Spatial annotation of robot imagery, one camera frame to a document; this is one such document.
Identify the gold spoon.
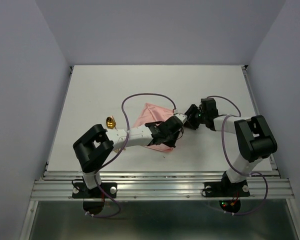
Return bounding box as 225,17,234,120
105,116,117,130

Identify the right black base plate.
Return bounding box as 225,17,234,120
201,180,250,198

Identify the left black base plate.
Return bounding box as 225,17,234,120
71,182,118,199

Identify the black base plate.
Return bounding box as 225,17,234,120
201,180,250,198
71,182,118,199

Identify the aluminium frame rail front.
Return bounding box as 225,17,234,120
30,170,295,201

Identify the gold fork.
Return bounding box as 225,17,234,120
114,148,126,154

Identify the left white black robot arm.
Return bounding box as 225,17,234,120
73,113,187,197

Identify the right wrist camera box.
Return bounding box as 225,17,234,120
200,98,219,118

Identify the pink satin napkin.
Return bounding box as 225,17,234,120
133,103,173,153

